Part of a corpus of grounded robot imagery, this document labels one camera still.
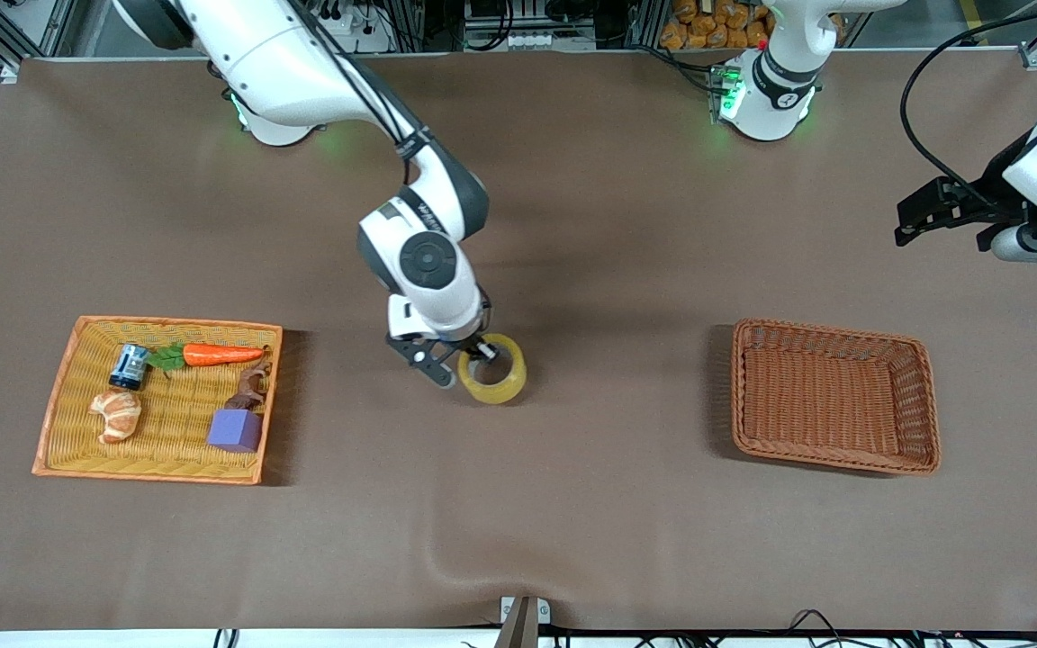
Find black tangled floor cables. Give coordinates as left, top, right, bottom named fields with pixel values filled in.
left=789, top=609, right=852, bottom=648

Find small white power strip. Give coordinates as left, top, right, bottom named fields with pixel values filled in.
left=499, top=31, right=566, bottom=52

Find brown wicker basket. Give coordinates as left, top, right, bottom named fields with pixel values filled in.
left=731, top=318, right=942, bottom=476

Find purple cube block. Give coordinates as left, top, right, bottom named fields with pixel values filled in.
left=206, top=409, right=264, bottom=454

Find clear yellowish tape roll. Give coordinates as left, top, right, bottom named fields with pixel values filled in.
left=457, top=333, right=528, bottom=405

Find bag of orange snacks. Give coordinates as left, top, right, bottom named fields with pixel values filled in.
left=660, top=0, right=776, bottom=50

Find brown figurine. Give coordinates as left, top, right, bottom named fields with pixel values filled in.
left=226, top=362, right=273, bottom=413

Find brown table cloth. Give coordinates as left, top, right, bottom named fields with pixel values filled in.
left=0, top=49, right=1037, bottom=631

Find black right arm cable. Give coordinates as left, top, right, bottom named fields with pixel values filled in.
left=289, top=0, right=434, bottom=181

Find orange toy carrot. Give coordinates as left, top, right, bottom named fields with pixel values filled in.
left=148, top=342, right=267, bottom=372

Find toy croissant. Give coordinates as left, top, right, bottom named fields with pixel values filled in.
left=90, top=389, right=142, bottom=445

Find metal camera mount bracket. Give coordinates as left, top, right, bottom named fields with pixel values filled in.
left=499, top=596, right=552, bottom=648

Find white power strip with plugs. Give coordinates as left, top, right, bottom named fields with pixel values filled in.
left=316, top=0, right=393, bottom=53

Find small blue can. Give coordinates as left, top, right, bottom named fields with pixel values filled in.
left=109, top=343, right=150, bottom=392

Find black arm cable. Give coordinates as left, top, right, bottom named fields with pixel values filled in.
left=289, top=0, right=434, bottom=181
left=899, top=0, right=1037, bottom=194

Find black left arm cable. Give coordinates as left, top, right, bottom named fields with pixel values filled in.
left=899, top=0, right=1037, bottom=194

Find orange-rimmed yellow wicker basket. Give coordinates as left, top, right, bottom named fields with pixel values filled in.
left=32, top=315, right=284, bottom=486

